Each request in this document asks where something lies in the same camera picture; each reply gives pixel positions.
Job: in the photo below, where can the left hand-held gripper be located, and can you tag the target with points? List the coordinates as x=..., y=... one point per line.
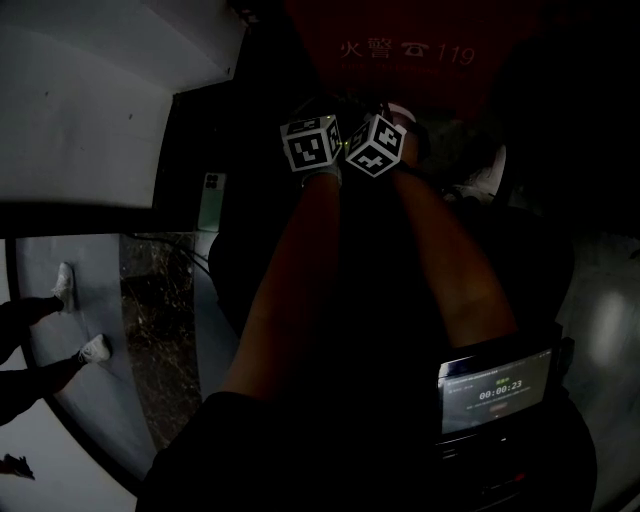
x=310, y=145

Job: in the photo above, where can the person's right forearm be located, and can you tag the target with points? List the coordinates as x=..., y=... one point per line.
x=455, y=265

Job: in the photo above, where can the person's white sneaker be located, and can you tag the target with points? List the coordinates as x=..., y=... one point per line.
x=480, y=175

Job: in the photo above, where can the green phone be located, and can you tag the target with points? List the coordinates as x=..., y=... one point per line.
x=211, y=202

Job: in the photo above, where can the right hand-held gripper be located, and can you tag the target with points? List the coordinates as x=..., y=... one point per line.
x=375, y=145

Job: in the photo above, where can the person's left forearm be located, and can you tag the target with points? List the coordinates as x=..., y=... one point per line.
x=290, y=280

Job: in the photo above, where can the person's black shirt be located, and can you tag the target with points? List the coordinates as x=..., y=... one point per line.
x=300, y=460

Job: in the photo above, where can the black timer display phone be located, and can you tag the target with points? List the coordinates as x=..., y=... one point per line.
x=495, y=390

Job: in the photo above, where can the red fire extinguisher box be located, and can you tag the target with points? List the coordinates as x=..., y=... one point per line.
x=400, y=30

